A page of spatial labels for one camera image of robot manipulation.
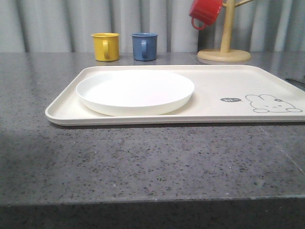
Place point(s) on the blue enamel mug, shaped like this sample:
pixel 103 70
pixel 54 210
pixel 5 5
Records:
pixel 144 46

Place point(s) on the red enamel mug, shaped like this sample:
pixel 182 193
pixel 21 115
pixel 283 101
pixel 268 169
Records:
pixel 205 11

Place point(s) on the beige rabbit serving tray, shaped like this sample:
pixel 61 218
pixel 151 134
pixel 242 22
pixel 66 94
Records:
pixel 222 94

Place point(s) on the white round plate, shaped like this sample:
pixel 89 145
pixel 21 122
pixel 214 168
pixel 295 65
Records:
pixel 135 92

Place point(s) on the silver metal fork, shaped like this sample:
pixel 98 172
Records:
pixel 294 81

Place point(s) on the grey curtain backdrop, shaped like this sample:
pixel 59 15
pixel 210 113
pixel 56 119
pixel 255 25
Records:
pixel 67 25

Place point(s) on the wooden mug tree stand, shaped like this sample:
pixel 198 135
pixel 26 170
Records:
pixel 225 53

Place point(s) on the yellow enamel mug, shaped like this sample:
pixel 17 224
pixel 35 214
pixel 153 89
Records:
pixel 106 46

